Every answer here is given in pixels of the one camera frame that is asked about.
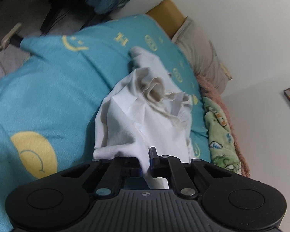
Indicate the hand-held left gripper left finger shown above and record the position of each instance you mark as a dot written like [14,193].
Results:
[111,174]

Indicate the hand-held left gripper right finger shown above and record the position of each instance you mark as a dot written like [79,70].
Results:
[177,174]

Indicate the white t-shirt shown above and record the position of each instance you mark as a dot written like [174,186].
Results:
[125,116]

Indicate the green cartoon blanket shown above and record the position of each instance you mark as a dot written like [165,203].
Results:
[217,130]

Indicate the pink fuzzy blanket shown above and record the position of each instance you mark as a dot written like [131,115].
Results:
[222,101]

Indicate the bed with teal printed sheet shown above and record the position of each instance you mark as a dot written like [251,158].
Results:
[50,89]

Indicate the yellow patterned pillow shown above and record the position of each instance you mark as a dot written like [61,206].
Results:
[226,72]

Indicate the grey pillow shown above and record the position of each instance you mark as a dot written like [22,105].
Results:
[200,50]

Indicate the yellow padded headboard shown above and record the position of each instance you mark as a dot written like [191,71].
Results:
[168,17]

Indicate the black plug adapter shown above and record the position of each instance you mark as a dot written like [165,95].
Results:
[17,40]

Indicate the white power strip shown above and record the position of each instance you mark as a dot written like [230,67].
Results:
[9,36]

